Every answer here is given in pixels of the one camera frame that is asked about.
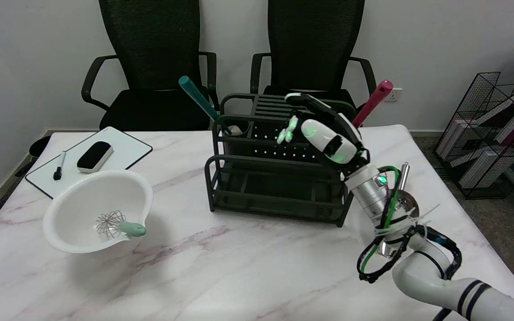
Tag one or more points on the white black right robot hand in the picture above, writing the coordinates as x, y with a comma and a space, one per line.
328, 138

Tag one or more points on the blue sponge bottle brush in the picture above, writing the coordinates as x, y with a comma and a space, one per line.
194, 93

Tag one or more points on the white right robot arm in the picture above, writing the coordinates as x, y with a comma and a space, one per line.
422, 276

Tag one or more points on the black metal dish rack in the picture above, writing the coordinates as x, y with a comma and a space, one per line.
275, 196

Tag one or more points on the steel ladle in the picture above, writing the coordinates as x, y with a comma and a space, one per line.
404, 176

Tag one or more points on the black mesh office chair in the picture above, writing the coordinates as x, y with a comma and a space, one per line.
315, 44
150, 44

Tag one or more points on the white book red stripes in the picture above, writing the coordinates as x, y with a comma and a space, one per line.
451, 133

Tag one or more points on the thick white book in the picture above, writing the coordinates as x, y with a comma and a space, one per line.
480, 169

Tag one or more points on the small white whiteboard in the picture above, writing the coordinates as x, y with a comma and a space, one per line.
127, 149

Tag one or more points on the black white board eraser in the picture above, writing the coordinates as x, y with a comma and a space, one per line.
94, 156

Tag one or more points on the white mixing bowl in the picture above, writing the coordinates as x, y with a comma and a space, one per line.
83, 200

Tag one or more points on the black whiteboard marker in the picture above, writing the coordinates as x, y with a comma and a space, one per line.
59, 167

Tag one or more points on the black chair base leg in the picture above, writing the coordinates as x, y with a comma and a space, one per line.
38, 146

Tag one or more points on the white wall outlet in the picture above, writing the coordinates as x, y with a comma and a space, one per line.
395, 95

